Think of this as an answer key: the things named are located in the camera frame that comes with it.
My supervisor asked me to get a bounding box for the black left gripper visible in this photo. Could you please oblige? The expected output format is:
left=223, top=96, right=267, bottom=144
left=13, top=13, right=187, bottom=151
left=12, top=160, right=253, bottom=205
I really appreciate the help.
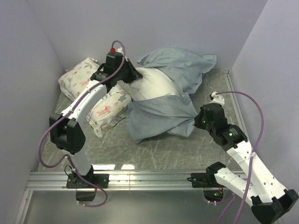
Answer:
left=115, top=58, right=142, bottom=83

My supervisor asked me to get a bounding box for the blue fish print pillowcase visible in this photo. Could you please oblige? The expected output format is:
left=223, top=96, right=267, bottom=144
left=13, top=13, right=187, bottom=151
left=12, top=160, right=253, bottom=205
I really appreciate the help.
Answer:
left=126, top=48, right=217, bottom=143

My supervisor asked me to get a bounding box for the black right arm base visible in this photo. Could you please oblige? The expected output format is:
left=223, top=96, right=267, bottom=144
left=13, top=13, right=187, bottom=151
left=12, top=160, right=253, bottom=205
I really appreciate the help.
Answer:
left=187, top=173, right=224, bottom=203

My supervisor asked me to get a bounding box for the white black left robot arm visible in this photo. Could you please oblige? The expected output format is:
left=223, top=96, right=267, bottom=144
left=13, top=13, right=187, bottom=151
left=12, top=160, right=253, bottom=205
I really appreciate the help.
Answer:
left=49, top=48, right=142, bottom=188

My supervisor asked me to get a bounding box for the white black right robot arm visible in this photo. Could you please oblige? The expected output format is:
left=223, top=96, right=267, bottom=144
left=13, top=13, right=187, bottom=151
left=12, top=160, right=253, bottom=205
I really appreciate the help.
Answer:
left=191, top=103, right=299, bottom=224

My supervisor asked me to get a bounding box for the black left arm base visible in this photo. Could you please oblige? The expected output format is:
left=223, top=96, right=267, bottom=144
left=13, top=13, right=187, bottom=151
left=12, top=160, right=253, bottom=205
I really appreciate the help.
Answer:
left=66, top=173, right=109, bottom=203

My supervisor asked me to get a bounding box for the white floral print pillow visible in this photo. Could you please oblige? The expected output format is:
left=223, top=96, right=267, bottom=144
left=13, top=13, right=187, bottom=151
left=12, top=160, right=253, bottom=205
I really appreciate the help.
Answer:
left=58, top=58, right=131, bottom=138

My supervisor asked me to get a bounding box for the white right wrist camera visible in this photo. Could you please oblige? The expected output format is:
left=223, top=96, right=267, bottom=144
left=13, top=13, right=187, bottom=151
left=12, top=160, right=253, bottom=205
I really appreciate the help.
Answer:
left=210, top=92, right=225, bottom=106

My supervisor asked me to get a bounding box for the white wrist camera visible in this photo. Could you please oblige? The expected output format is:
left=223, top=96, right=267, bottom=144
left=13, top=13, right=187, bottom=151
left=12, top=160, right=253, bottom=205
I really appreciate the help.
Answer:
left=110, top=47, right=124, bottom=55
left=210, top=92, right=225, bottom=106

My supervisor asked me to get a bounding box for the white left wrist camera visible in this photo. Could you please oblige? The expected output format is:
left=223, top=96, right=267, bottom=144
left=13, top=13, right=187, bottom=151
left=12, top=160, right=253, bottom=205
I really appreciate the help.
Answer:
left=110, top=47, right=124, bottom=55

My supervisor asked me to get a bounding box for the aluminium front rail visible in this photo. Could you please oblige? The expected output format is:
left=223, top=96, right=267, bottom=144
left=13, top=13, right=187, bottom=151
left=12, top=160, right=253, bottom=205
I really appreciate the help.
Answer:
left=25, top=170, right=194, bottom=191

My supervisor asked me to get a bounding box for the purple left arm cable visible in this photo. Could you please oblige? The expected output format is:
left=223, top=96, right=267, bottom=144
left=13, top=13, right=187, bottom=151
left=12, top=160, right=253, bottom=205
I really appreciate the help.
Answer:
left=38, top=40, right=128, bottom=207

